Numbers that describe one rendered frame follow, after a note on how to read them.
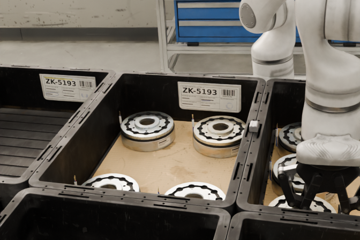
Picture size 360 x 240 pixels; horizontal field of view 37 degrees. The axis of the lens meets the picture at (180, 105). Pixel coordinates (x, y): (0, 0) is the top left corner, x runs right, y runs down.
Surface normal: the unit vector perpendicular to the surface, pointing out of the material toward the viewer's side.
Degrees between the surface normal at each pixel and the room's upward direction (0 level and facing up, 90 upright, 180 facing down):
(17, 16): 90
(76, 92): 90
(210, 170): 0
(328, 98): 90
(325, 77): 89
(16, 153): 0
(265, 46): 23
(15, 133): 0
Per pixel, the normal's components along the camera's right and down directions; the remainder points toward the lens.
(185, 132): -0.06, -0.88
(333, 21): -0.37, 0.50
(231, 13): -0.15, 0.47
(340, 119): 0.01, 0.36
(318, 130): -0.65, 0.35
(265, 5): -0.66, 0.55
